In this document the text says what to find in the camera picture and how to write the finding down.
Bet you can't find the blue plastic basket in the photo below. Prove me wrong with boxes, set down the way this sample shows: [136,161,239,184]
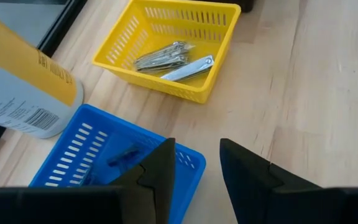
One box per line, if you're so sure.
[28,104,207,224]

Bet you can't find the silver nail clipper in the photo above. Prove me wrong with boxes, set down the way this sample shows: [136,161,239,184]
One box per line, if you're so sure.
[161,55,215,83]
[134,54,190,74]
[134,40,196,63]

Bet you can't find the yellow plastic basket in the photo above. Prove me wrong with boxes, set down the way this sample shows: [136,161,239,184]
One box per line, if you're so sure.
[91,0,242,105]

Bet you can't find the dark blue razor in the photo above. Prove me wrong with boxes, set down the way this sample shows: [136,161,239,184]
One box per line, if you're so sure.
[87,144,143,187]

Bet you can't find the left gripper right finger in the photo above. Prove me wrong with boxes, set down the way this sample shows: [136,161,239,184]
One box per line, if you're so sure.
[219,138,358,224]

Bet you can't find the white yellow wipes canister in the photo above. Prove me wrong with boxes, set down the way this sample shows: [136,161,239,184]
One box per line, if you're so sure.
[0,7,85,139]

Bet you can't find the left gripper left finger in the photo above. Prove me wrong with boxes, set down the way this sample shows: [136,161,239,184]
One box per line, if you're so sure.
[0,138,177,224]

